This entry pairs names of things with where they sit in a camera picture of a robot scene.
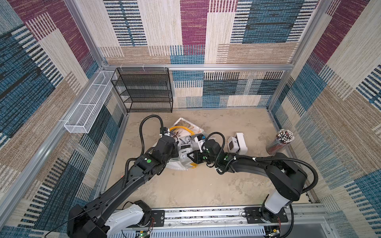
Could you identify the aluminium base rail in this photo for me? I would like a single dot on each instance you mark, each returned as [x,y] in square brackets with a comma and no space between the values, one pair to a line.
[138,220]

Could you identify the cup of coloured pencils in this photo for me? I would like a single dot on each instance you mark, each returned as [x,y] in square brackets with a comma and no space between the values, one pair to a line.
[283,138]

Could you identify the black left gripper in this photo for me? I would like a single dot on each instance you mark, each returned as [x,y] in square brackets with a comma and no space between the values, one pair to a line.
[175,153]

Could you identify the white wire mesh basket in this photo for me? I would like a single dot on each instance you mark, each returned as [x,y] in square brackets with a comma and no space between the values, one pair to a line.
[85,113]

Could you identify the white canvas bag yellow handles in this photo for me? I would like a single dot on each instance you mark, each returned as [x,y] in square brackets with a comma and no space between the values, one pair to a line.
[184,132]

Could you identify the black wire mesh shelf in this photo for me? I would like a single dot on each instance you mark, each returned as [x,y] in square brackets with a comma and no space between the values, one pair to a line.
[144,89]

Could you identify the white digital timer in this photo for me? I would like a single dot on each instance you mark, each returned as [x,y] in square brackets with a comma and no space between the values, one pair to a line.
[184,150]

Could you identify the white rectangular alarm clock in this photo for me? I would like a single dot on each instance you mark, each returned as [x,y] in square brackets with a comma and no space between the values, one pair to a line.
[241,143]

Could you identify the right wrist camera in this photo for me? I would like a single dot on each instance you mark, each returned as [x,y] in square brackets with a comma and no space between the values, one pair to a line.
[200,138]

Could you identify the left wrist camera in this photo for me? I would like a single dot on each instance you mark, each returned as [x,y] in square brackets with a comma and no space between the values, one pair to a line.
[164,131]

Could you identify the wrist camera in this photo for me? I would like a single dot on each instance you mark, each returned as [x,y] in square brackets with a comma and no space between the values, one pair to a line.
[164,131]
[200,138]

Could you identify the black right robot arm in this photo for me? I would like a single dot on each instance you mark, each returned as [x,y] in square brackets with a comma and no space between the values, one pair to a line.
[290,177]

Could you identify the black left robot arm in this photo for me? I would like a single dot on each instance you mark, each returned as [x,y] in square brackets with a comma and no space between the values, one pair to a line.
[125,184]

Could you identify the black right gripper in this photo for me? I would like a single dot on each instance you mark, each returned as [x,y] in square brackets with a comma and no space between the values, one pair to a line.
[201,149]

